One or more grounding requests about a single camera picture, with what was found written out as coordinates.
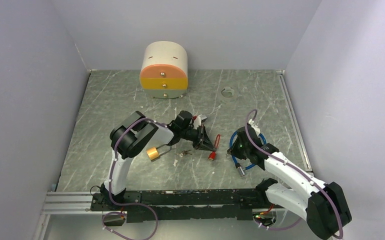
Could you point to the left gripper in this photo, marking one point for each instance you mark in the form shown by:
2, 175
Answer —
203, 137

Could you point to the red cable lock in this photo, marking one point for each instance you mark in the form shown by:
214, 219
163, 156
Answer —
213, 154

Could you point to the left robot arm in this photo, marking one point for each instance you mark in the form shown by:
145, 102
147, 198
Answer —
136, 133

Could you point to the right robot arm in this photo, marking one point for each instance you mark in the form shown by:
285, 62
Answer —
323, 206

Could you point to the padlock keys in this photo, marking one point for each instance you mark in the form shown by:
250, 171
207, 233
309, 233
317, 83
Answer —
183, 153

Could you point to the brass padlock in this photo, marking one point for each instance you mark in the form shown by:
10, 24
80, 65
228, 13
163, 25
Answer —
155, 153

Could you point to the beige drawer cabinet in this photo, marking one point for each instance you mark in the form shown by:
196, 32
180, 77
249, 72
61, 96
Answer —
164, 70

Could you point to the blue cable lock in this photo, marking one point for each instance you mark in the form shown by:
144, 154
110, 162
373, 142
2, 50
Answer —
240, 148

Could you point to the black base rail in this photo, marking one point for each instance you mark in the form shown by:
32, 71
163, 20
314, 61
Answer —
147, 205

